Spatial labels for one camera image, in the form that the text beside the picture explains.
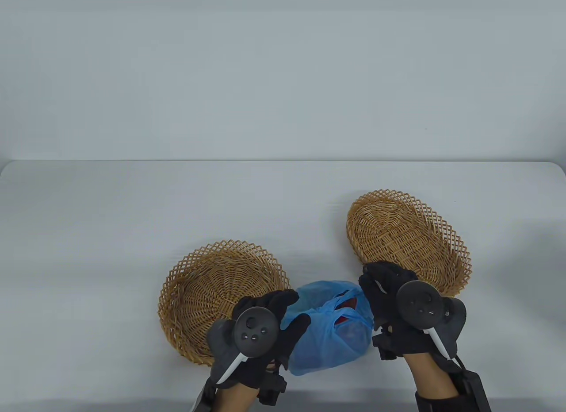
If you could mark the dark grey right hand controller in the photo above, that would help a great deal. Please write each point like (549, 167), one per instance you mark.
(415, 303)

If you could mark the black left wrist box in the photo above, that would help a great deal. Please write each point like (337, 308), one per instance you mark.
(203, 398)

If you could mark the oval wicker basket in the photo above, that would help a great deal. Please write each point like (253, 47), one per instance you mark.
(398, 239)

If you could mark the black wrist box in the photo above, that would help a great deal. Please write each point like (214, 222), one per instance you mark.
(475, 392)
(203, 398)

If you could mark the person's right hand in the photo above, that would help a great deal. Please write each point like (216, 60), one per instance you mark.
(380, 297)

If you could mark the person's left hand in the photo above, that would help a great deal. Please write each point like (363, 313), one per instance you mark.
(283, 339)

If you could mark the person's left forearm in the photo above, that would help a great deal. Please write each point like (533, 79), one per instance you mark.
(234, 398)

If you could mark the blue plastic bag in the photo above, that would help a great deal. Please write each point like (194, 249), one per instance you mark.
(318, 345)

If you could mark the black right wrist box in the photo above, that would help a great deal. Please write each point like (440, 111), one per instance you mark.
(475, 392)

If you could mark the round wicker basket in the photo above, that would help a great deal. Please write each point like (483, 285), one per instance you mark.
(208, 288)

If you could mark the person's right forearm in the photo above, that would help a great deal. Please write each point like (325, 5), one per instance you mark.
(431, 376)

